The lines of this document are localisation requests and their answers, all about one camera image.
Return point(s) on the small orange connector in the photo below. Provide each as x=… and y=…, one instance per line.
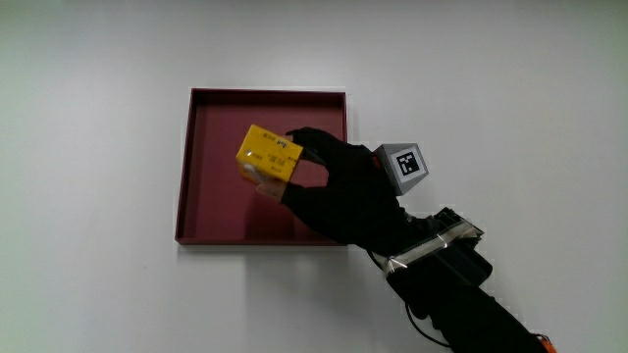
x=548, y=344

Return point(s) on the yellow ice redtea carton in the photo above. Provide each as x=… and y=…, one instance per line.
x=267, y=157

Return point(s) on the person's right hand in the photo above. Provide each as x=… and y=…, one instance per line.
x=353, y=201

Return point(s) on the dark red square tray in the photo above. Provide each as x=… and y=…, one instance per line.
x=216, y=147

